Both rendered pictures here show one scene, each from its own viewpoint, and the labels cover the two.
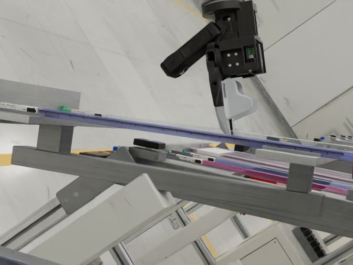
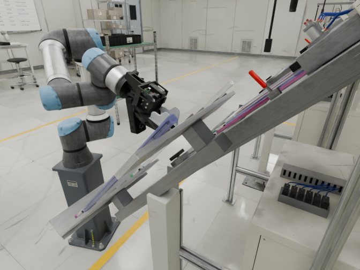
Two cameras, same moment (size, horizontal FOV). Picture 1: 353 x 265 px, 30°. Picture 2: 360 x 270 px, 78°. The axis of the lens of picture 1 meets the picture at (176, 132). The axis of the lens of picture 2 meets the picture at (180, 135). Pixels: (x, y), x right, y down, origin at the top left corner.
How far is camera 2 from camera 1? 0.61 m
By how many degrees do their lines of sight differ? 24
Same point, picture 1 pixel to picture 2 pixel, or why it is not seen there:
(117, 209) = (154, 217)
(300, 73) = (279, 39)
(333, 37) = (279, 17)
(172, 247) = (267, 149)
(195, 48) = (132, 114)
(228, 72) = (148, 111)
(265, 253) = (307, 116)
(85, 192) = not seen: hidden behind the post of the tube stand
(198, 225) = (268, 134)
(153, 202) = (160, 204)
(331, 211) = (267, 114)
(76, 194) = not seen: hidden behind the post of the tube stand
